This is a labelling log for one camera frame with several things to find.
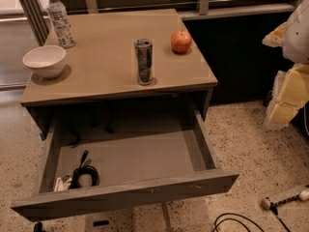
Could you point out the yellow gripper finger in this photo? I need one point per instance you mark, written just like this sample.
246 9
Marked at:
290 92
275 37

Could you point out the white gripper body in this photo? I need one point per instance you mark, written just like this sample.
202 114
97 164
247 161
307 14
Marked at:
299 38

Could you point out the redbull can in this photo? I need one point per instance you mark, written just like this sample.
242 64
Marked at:
144 56

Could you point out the open grey top drawer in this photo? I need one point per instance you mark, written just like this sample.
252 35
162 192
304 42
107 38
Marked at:
147 160

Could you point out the red apple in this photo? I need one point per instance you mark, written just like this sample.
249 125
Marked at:
181 41

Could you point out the white power strip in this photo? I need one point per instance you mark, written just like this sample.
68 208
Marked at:
297 193

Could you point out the clear plastic water bottle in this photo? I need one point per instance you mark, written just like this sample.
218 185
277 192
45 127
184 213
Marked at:
60 22

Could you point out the white ceramic bowl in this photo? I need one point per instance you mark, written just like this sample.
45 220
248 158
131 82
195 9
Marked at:
46 61

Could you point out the small white packet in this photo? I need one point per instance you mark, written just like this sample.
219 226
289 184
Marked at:
62 183

